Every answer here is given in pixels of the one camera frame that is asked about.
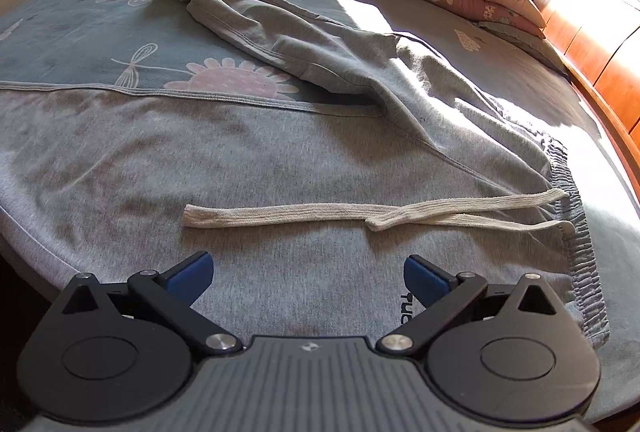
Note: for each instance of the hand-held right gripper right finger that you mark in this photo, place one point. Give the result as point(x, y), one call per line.
point(425, 279)

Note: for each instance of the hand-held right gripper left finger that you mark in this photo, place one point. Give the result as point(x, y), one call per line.
point(192, 277)

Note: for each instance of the grey sweatpants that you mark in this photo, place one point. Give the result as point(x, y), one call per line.
point(250, 151)

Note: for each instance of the flat blue pillow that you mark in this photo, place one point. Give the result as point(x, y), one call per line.
point(525, 44)

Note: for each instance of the wooden headboard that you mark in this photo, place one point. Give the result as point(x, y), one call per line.
point(590, 36)

